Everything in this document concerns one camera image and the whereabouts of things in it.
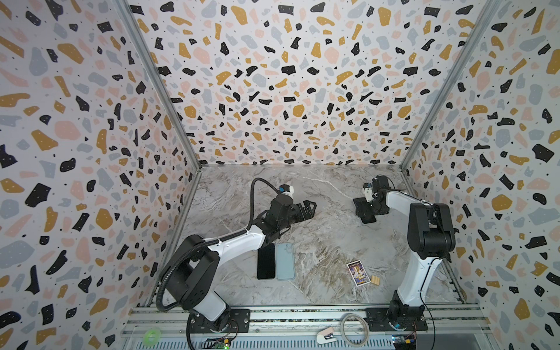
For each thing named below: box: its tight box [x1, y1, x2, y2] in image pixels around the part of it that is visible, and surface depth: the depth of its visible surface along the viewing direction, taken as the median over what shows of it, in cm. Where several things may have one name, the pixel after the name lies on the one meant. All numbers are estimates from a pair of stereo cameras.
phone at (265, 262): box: [256, 242, 276, 280], surface depth 88 cm
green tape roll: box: [142, 328, 162, 348], surface depth 72 cm
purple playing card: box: [346, 259, 372, 288], surface depth 85 cm
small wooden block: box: [370, 275, 381, 286], surface depth 84 cm
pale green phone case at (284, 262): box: [274, 242, 296, 281], surface depth 89 cm
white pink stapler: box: [316, 326, 337, 345], surface depth 71 cm
